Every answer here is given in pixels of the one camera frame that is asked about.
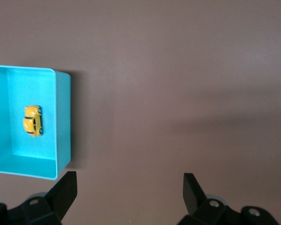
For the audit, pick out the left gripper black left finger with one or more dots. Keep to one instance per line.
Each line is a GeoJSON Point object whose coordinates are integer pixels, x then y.
{"type": "Point", "coordinates": [61, 194]}

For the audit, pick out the teal plastic bin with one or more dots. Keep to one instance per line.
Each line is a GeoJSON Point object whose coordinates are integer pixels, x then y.
{"type": "Point", "coordinates": [61, 117]}

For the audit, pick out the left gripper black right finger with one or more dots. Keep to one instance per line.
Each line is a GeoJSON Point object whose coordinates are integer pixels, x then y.
{"type": "Point", "coordinates": [194, 197]}

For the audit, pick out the yellow toy beetle car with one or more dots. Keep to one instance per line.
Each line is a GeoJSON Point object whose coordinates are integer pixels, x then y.
{"type": "Point", "coordinates": [32, 120]}

